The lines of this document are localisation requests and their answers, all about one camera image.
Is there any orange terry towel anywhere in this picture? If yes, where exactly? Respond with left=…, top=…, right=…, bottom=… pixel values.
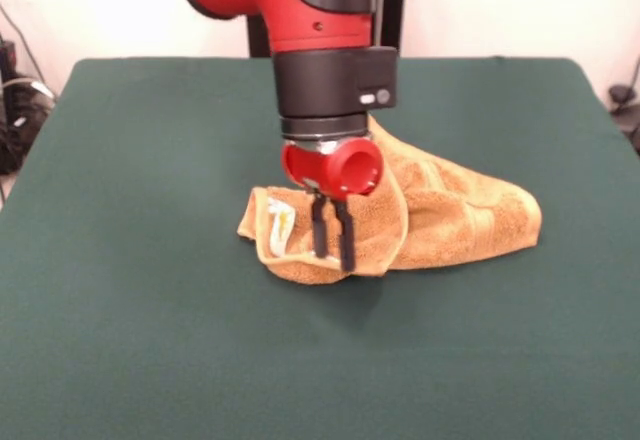
left=235, top=114, right=544, bottom=286

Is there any black equipment box with cables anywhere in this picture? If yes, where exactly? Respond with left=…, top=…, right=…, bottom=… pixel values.
left=0, top=79, right=55, bottom=175

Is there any white cable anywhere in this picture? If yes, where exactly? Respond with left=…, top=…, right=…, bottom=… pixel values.
left=0, top=76, right=56, bottom=102

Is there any dark green table cloth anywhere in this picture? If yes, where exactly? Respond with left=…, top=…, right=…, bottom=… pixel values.
left=0, top=57, right=640, bottom=440

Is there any small black plug adapter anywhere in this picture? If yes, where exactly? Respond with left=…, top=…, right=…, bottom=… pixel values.
left=608, top=84, right=639, bottom=114

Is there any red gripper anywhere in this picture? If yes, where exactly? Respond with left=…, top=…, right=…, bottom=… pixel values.
left=280, top=134, right=387, bottom=272

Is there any black robot pedestal frame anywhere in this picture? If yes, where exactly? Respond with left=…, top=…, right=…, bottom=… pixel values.
left=246, top=0, right=416, bottom=59

